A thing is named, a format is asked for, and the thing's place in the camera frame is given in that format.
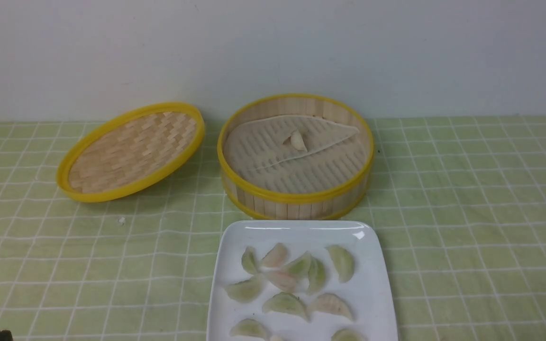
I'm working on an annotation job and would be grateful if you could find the white dumpling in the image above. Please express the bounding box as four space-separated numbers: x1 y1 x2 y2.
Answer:
282 129 308 152

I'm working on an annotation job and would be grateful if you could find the white square plate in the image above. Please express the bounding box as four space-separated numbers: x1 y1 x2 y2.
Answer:
206 220 399 341

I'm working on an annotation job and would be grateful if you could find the beige steamer liner cloth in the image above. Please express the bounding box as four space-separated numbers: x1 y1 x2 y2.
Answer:
223 115 370 194

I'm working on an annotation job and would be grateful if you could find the yellow rimmed bamboo steamer basket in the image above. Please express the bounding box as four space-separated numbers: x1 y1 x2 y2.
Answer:
217 94 375 220

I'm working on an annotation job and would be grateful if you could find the pink dumpling top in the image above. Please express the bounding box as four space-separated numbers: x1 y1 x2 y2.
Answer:
260 242 289 268

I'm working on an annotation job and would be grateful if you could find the pink dumpling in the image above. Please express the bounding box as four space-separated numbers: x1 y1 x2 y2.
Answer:
264 270 299 293
260 242 289 268

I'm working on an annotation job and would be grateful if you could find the small green dumpling top left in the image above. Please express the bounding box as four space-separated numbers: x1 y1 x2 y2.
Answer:
241 246 259 275

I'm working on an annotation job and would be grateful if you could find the green dumpling top centre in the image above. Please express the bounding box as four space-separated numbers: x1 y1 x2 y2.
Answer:
282 251 312 280

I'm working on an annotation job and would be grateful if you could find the green dumpling centre right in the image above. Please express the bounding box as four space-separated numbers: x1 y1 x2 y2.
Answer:
306 257 327 295

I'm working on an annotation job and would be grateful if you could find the pink dumpling centre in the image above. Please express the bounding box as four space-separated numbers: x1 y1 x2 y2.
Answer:
264 270 299 293

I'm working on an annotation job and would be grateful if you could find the green dumpling top right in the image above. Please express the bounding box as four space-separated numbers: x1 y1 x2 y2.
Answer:
326 244 355 283

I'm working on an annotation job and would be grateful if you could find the green dumpling lower centre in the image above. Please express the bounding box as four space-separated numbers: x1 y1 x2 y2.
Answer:
261 292 310 323

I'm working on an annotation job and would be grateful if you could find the pale dumpling lower right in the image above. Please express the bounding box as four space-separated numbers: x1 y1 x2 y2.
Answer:
307 293 356 322

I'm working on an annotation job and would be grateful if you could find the yellow rimmed bamboo steamer lid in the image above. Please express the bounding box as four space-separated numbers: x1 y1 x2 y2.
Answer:
56 102 205 203

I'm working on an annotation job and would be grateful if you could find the green dumpling bottom right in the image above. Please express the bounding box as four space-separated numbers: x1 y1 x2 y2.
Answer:
331 328 366 341

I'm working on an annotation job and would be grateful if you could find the green checked tablecloth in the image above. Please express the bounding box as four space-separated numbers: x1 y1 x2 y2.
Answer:
0 117 546 341

